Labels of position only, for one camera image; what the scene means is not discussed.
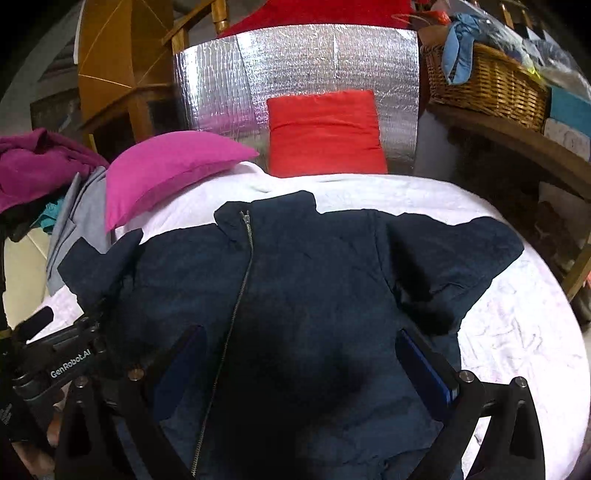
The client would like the navy blue zip jacket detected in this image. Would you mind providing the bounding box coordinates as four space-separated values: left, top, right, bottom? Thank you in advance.
58 191 524 479

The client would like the left hand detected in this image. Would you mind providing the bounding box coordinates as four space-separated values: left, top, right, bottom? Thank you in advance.
12 406 63 479

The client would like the beige leather seat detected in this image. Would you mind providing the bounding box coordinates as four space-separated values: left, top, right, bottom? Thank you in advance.
3 228 50 327

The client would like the white bed sheet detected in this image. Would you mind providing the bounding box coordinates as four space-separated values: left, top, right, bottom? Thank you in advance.
47 162 590 479

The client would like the teal garment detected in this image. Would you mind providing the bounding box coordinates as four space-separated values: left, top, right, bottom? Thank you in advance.
31 197 64 235

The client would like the grey garment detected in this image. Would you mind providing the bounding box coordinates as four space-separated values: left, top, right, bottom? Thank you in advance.
46 167 112 295

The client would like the magenta fleece garment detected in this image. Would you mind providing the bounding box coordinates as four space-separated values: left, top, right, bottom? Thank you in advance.
1 128 109 212

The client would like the magenta pillow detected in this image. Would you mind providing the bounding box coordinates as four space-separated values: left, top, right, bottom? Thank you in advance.
105 130 259 232

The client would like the wooden shelf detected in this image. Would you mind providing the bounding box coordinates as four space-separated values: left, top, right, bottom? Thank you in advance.
427 101 590 300

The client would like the wooden side table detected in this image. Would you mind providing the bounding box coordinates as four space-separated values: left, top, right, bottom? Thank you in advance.
81 84 181 163

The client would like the brown cardboard box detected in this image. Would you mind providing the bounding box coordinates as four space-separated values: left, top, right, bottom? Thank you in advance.
78 0 173 121

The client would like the silver insulation foil mat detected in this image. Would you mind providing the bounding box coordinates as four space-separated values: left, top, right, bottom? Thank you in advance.
173 24 420 174

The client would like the wicker basket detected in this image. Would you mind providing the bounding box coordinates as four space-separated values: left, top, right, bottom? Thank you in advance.
421 43 550 131

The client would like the red pillow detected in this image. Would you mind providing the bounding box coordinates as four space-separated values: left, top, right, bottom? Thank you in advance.
266 90 388 178

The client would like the light blue cloth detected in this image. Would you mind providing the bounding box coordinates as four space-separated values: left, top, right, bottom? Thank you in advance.
441 13 482 85

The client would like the red blanket on headboard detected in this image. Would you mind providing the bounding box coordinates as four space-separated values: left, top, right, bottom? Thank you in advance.
218 0 413 38

